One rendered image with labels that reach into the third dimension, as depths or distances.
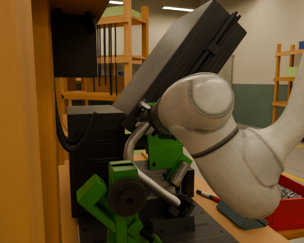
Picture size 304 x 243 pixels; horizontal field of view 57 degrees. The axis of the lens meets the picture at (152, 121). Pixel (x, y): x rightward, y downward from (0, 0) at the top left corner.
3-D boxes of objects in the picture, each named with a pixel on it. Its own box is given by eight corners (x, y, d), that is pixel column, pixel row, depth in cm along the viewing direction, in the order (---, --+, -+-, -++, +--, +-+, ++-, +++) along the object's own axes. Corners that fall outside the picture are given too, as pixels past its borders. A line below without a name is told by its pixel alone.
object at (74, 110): (113, 181, 124) (111, 104, 119) (127, 211, 95) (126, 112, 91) (70, 185, 119) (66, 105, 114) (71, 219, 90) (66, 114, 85)
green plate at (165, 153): (175, 166, 97) (170, 106, 99) (184, 166, 89) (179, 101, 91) (143, 168, 94) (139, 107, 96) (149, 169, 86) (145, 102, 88)
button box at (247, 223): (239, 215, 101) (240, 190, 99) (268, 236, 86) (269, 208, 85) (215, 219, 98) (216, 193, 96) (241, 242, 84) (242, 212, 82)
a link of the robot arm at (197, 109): (143, 104, 56) (180, 158, 56) (169, 84, 41) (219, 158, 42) (184, 76, 59) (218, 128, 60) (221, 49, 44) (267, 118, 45)
